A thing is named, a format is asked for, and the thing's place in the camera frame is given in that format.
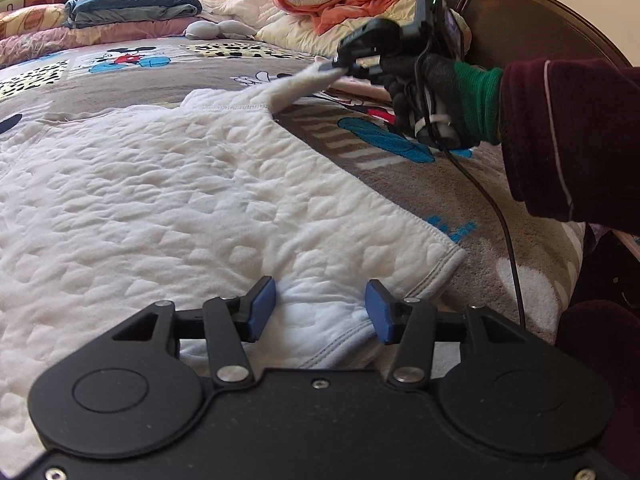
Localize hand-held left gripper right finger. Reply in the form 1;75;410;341
365;279;533;391

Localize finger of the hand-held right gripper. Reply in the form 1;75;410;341
315;56;362;77

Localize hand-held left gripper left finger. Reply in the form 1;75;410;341
110;275;277;389

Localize white quilted garment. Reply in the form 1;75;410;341
0;67;469;397

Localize person's right forearm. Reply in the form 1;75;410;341
500;57;640;237

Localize person's right hand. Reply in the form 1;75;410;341
381;53;504;151

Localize cream quilt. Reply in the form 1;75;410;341
255;7;473;59

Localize grey soft toy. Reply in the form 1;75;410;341
184;16;259;42

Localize dark wooden headboard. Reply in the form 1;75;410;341
425;0;637;69

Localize printed cartoon blanket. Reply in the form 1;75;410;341
0;35;587;347

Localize red blue folded quilt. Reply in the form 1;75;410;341
65;0;204;29

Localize person's maroon clothed body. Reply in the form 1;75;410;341
554;220;640;480

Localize pink floral quilt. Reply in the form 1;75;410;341
0;16;202;69

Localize orange floral pillow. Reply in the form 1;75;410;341
0;4;69;39

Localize black cable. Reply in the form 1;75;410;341
435;142;526;333

